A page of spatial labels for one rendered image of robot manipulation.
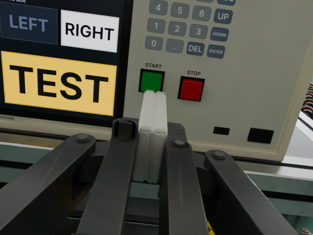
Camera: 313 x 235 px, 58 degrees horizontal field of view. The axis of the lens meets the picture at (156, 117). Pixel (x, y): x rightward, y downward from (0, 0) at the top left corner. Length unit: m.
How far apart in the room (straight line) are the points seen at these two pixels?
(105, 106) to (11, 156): 0.10
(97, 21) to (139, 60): 0.05
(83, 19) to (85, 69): 0.04
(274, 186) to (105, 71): 0.20
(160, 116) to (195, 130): 0.13
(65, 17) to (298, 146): 0.29
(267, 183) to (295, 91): 0.09
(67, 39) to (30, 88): 0.06
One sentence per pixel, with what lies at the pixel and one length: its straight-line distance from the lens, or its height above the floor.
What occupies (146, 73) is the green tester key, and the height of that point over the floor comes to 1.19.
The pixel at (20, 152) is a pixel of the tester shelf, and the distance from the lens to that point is 0.29.
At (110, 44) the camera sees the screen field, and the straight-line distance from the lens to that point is 0.26.
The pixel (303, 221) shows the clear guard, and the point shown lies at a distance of 0.34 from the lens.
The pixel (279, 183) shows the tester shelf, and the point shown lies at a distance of 0.30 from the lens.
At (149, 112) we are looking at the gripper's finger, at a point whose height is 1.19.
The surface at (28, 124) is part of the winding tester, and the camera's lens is 0.31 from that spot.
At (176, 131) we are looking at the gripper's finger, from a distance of 0.16.
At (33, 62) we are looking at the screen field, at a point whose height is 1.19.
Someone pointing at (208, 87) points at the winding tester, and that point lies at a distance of 0.27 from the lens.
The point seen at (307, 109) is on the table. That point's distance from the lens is 1.63.
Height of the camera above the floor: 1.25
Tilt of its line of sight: 22 degrees down
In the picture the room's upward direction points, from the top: 8 degrees clockwise
